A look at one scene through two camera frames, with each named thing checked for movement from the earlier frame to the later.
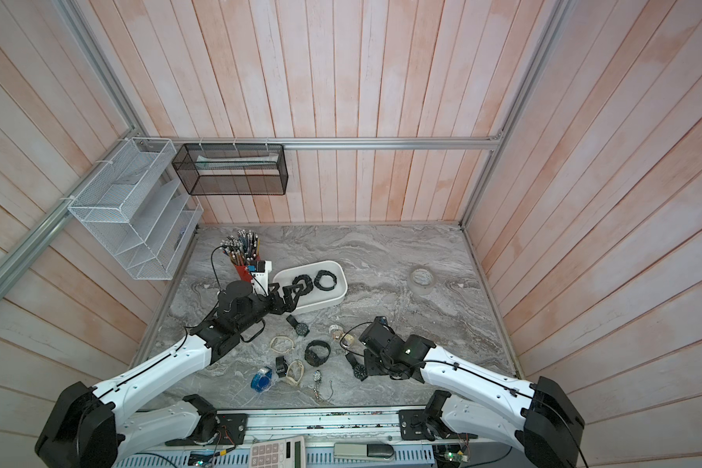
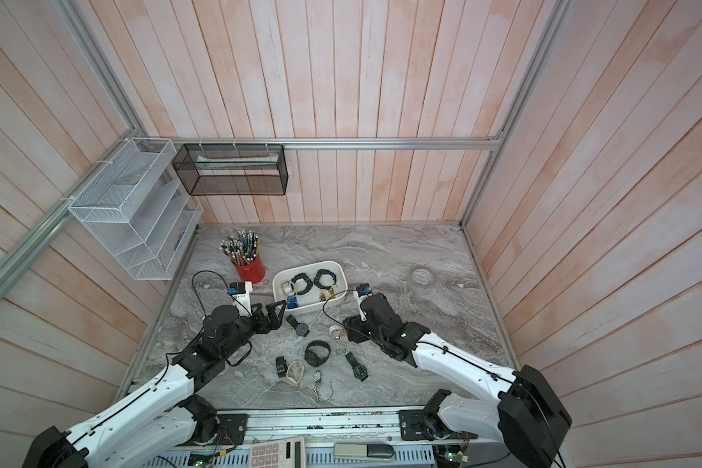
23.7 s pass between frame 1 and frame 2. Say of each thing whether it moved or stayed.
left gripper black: moved
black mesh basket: stayed
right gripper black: moved
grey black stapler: stayed
